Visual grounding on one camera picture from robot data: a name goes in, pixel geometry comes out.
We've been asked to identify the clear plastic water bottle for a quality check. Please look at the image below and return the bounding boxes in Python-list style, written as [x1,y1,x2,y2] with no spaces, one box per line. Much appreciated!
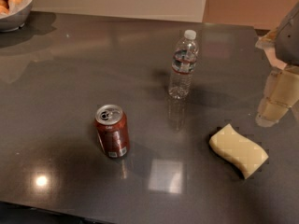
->
[168,30,199,99]

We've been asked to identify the white napkin in bowl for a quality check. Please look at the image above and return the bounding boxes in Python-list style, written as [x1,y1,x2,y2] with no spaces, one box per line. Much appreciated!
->
[7,0,32,15]

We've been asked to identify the silver metal bowl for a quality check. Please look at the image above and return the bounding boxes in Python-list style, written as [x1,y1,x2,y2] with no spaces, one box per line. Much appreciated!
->
[0,0,34,32]

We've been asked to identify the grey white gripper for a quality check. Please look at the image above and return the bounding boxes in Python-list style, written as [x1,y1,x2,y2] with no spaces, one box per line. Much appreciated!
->
[255,2,299,127]

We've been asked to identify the yellow sponge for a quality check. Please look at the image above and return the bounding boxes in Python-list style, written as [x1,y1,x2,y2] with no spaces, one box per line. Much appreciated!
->
[209,124,269,179]

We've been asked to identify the red coke can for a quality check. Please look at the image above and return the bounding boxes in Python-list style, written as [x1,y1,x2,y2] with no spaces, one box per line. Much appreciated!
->
[94,105,130,159]

